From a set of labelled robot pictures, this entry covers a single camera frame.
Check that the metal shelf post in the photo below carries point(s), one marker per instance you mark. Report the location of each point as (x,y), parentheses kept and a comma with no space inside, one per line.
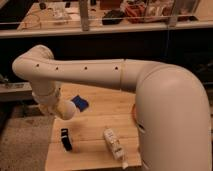
(83,7)

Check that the black bag on shelf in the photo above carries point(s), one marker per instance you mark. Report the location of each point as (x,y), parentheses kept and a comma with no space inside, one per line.
(113,17)

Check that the orange plate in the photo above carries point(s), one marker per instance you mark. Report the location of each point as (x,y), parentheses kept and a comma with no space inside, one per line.
(133,112)

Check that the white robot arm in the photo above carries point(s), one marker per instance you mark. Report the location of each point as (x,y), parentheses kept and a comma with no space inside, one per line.
(172,108)

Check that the white tube bottle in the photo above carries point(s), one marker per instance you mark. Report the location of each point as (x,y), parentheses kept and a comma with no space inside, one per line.
(115,147)

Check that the blue cloth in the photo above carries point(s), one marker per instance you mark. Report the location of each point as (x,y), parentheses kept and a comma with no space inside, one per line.
(80,103)

